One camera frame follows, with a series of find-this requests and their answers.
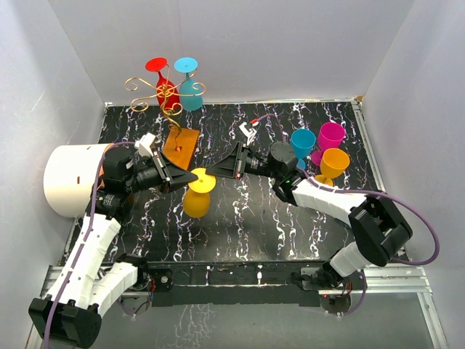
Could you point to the white cylinder drum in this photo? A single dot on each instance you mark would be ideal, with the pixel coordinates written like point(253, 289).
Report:
point(69, 176)

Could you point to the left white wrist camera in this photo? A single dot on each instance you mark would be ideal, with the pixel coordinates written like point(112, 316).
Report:
point(145, 145)

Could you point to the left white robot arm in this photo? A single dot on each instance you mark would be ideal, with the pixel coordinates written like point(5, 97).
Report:
point(96, 183)

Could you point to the orange wooden rack base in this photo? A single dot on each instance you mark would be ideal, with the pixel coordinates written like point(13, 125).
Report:
point(179, 148)

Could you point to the orange glass yellow base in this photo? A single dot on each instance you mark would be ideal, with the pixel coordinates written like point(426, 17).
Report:
point(333, 163)
point(196, 201)

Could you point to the gold wire glass rack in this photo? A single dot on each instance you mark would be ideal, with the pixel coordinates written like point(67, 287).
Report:
point(141, 104)

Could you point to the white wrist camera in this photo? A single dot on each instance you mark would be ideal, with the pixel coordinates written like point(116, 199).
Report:
point(145, 145)
point(248, 128)

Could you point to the red wine glass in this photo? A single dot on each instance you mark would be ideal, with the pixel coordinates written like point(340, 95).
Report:
point(167, 93)

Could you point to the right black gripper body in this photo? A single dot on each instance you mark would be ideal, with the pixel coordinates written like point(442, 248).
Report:
point(238, 168)

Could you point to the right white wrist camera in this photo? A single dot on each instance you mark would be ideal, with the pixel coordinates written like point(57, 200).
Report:
point(248, 128)

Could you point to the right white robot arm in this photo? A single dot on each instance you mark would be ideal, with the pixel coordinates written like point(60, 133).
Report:
point(379, 229)

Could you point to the black front mounting rail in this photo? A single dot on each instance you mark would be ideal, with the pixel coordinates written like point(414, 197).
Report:
point(246, 283)

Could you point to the blue wine glass front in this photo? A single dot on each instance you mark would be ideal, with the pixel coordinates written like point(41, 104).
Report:
point(302, 141)

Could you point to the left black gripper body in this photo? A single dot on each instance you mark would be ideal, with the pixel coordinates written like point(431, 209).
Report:
point(162, 171)

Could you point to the teal wine glass back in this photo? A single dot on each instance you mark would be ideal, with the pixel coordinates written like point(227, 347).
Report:
point(189, 87)

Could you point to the magenta wine glass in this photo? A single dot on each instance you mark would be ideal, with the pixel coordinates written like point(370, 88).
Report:
point(330, 136)

